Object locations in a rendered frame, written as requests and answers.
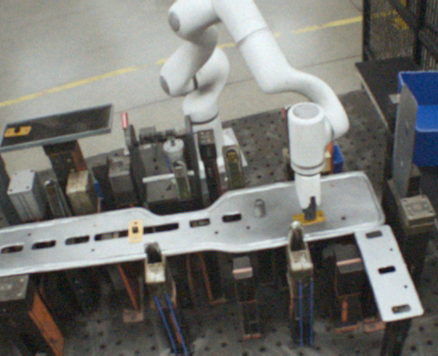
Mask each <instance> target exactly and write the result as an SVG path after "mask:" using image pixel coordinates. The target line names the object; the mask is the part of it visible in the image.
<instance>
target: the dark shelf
mask: <svg viewBox="0 0 438 356"><path fill-rule="evenodd" d="M354 69H355V71H356V73H357V75H358V77H359V79H360V81H361V82H362V84H363V86H364V88H365V90H367V92H368V94H370V97H371V99H372V101H373V103H374V105H375V107H376V108H377V111H378V113H379V115H380V117H381V119H382V120H383V122H384V124H385V126H386V128H389V127H388V119H387V118H388V103H389V96H390V95H394V94H396V95H397V94H398V87H399V85H398V74H399V73H400V72H408V71H417V72H419V71H420V70H419V68H418V67H417V65H416V64H415V63H414V62H413V61H412V59H411V58H410V57H409V56H408V57H407V56H403V57H398V58H383V59H379V60H374V61H370V60H368V61H363V62H358V63H355V68H354ZM417 168H418V170H419V172H420V174H421V178H420V183H419V193H420V195H421V197H422V196H426V197H427V199H428V201H429V203H430V205H431V207H432V209H433V210H434V213H435V226H436V227H437V229H438V165H434V166H417Z"/></svg>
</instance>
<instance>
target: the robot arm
mask: <svg viewBox="0 0 438 356"><path fill-rule="evenodd" d="M220 22H223V24H224V26H225V27H226V29H227V30H228V31H229V33H230V35H231V37H232V39H233V41H234V43H235V45H236V46H237V48H238V50H239V52H240V54H241V55H242V56H243V58H244V59H245V61H246V63H247V66H248V67H249V69H250V71H251V72H252V75H253V76H254V78H256V80H257V82H258V85H259V86H260V88H261V89H262V90H263V91H264V92H265V93H268V94H275V93H281V92H294V93H298V94H301V95H303V96H304V97H306V98H308V99H309V100H310V101H311V103H299V104H296V105H294V106H293V107H291V108H290V110H289V112H288V125H289V142H290V150H291V166H292V168H293V169H294V171H295V172H296V189H297V195H298V198H299V202H300V204H301V207H302V213H303V214H304V220H315V219H316V213H317V205H318V206H319V205H320V202H321V191H320V173H321V172H322V171H323V169H324V166H325V149H326V147H327V145H328V144H329V143H330V142H332V141H334V140H335V139H336V138H338V137H340V136H341V135H343V134H344V133H345V132H346V131H347V129H348V126H349V122H348V119H347V115H346V113H345V110H344V108H343V107H342V105H341V103H340V101H339V99H337V98H336V96H335V94H334V93H333V92H332V90H331V89H330V87H329V86H328V85H327V84H326V83H325V82H323V81H322V80H320V79H319V78H318V77H316V76H313V75H309V74H306V73H304V72H303V71H300V70H296V69H294V68H293V67H291V65H290V64H289V62H288V60H286V57H285V55H284V54H283V52H282V50H281V49H280V46H279V44H278V42H277V41H276V39H274V36H273V34H272V32H271V30H270V28H269V26H268V24H267V23H266V21H265V20H264V18H263V16H262V14H260V12H259V10H258V8H257V6H256V4H255V2H254V1H253V0H179V1H176V2H175V3H174V4H173V5H172V6H171V8H170V10H169V23H170V26H171V27H170V28H171V29H173V30H172V31H174V33H175V34H176V35H177V36H178V37H179V38H182V39H184V41H183V43H182V45H181V46H179V47H178V48H177V50H176V51H175V52H174V53H173V54H172V55H171V56H170V58H169V59H168V60H167V62H166V63H164V66H163V68H162V69H161V72H160V78H159V79H160V85H161V87H162V88H163V90H164V92H166V93H167V94H168V95H169V96H171V97H184V96H185V95H187V96H186V98H185V100H184V102H183V112H184V116H185V115H190V119H191V127H192V132H193V133H194V132H197V131H199V130H204V129H211V128H213V130H214V136H215V141H216V148H217V154H218V157H217V162H218V167H219V168H221V167H224V166H225V165H224V160H223V154H222V147H223V146H224V145H228V144H235V143H234V142H233V141H232V140H231V139H230V138H229V137H227V136H225V135H224V134H223V129H222V124H221V120H220V119H219V110H218V104H217V98H218V96H219V93H220V91H222V89H223V87H224V85H225V82H226V81H227V78H228V75H229V71H230V64H229V60H228V58H227V56H226V54H225V53H224V52H222V51H221V50H220V49H219V48H217V47H216V46H217V42H218V39H219V33H218V30H217V29H216V27H215V25H217V24H218V23H220Z"/></svg>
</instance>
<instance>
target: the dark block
mask: <svg viewBox="0 0 438 356"><path fill-rule="evenodd" d="M197 143H198V149H199V153H200V158H201V162H202V164H203V169H204V175H205V179H206V184H207V189H208V193H209V198H210V203H211V206H212V205H213V204H214V203H215V202H216V201H217V200H218V199H219V198H220V197H222V196H223V188H222V184H221V178H219V167H218V162H217V157H218V154H217V148H216V141H215V136H214V130H213V128H211V129H204V130H199V131H197ZM223 222H224V223H228V221H227V215H225V216H223Z"/></svg>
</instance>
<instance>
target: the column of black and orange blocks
mask: <svg viewBox="0 0 438 356"><path fill-rule="evenodd" d="M399 99H400V94H398V95H396V94H394V95H390V96H389V103H388V118H387V119H388V127H389V128H385V133H386V135H387V137H386V145H385V167H384V175H383V186H382V198H381V205H382V209H383V211H384V215H385V205H386V199H387V198H386V196H385V193H386V183H387V180H389V179H392V175H391V166H392V159H393V151H394V144H395V128H396V113H397V105H398V104H399Z"/></svg>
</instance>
